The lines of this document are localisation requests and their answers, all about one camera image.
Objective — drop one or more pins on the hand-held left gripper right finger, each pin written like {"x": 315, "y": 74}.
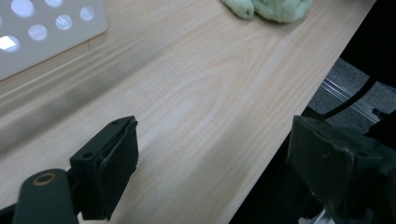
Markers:
{"x": 327, "y": 161}

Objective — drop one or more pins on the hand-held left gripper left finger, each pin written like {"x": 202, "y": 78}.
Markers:
{"x": 106, "y": 168}

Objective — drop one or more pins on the white perforated plastic basket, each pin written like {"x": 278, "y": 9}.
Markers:
{"x": 77, "y": 37}

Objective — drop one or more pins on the green plush toy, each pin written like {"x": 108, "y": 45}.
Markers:
{"x": 280, "y": 11}

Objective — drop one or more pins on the metal floor rail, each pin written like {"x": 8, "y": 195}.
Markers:
{"x": 334, "y": 88}

